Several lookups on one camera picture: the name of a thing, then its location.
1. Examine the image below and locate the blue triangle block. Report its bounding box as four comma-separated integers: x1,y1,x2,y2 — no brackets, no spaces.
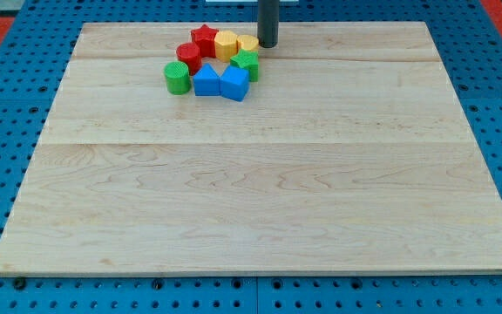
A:
193,64,220,96

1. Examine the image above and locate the green cylinder block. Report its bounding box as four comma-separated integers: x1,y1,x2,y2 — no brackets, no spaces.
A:
163,61,192,95

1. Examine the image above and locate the red cylinder block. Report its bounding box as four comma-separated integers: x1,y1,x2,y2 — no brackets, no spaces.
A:
176,42,202,76

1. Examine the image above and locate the blue cube block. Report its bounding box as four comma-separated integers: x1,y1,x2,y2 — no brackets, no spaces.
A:
220,65,249,101

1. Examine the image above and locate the green star block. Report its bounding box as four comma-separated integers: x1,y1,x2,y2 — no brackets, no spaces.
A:
230,50,260,82

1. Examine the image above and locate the yellow cylinder block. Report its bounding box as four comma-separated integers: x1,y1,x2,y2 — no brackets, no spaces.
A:
236,34,260,52

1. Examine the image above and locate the red star block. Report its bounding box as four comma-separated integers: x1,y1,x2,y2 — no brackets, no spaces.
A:
190,24,219,58

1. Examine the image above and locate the light wooden board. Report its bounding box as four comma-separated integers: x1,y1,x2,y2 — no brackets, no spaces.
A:
0,22,502,277

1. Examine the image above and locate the black cylindrical pointer rod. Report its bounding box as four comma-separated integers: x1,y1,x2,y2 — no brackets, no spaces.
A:
257,0,280,48

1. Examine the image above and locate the yellow hexagon block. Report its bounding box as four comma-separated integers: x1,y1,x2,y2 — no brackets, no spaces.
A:
214,31,238,63

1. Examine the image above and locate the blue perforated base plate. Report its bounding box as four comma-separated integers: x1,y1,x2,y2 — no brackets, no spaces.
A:
0,0,502,313

